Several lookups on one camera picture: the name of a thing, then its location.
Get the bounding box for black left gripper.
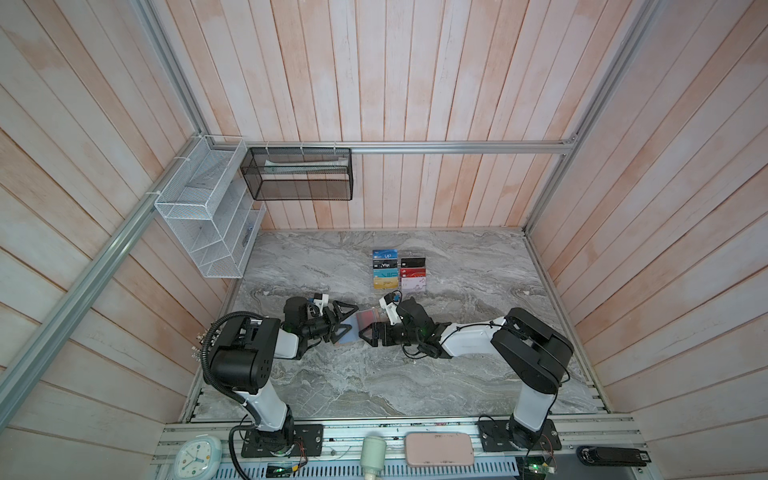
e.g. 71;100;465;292
301;300;358;344

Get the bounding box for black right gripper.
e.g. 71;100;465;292
358;320;422;345

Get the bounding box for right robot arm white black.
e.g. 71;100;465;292
358;293;574;449

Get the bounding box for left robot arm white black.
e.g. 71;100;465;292
200;294;359;456

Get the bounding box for gold credit card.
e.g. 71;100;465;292
373;277;399;290

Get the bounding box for red credit card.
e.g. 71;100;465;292
400;267;427;278

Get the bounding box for black credit card left column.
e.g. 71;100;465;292
373;259;398;270

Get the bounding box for black credit card column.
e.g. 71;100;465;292
373;259;398;270
400;257;426;268

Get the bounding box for black credit card right column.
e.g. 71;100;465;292
400;257;426;268

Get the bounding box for white light bulb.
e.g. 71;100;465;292
360;435;387;480

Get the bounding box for pink rectangular case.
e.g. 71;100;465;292
404;432;475;468

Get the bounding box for bundle of coloured pens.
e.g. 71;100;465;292
192;337;209;363

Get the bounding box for black mesh basket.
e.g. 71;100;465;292
240;146;354;201

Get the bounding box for white analog clock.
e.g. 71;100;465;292
172;435;223;480

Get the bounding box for black stapler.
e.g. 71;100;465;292
576;446;651;467

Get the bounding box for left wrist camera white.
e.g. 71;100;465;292
309;293;330;317

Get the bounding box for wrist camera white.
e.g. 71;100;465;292
309;293;330;317
379;290;401;325

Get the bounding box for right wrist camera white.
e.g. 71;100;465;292
379;290;401;325

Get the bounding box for black corrugated cable hose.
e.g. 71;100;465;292
199;310;268;403

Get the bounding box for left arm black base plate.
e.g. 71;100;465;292
240;424;324;459

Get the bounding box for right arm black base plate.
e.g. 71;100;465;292
477;415;562;452

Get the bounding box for white wire mesh shelf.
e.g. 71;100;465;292
155;135;266;279

